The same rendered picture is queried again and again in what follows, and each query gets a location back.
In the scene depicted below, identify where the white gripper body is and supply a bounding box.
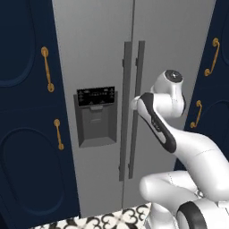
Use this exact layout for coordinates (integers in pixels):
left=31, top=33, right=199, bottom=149
left=131, top=95, right=143, bottom=112

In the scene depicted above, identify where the grey fridge door with dispenser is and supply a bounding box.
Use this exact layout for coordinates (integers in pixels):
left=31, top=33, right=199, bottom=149
left=51, top=0, right=136, bottom=219

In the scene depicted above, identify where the plain grey fridge door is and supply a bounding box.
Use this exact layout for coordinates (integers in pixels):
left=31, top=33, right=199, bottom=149
left=121, top=0, right=217, bottom=210

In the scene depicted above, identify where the dark grey water dispenser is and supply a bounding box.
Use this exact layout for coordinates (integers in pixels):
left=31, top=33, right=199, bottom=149
left=72, top=86, right=119, bottom=149

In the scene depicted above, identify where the navy cupboard door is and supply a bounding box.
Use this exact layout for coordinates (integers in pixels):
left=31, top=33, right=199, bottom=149
left=174, top=97, right=229, bottom=172
left=0, top=106, right=82, bottom=229
left=0, top=0, right=67, bottom=113
left=190, top=0, right=229, bottom=104

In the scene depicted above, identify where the dark grey fridge door handle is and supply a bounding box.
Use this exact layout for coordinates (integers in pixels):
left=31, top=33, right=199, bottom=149
left=118, top=41, right=133, bottom=182
left=128, top=40, right=147, bottom=180

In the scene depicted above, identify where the gold cupboard handle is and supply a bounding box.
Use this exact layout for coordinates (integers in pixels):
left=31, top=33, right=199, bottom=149
left=203, top=37, right=221, bottom=78
left=53, top=118, right=65, bottom=151
left=190, top=99, right=203, bottom=130
left=40, top=46, right=55, bottom=93

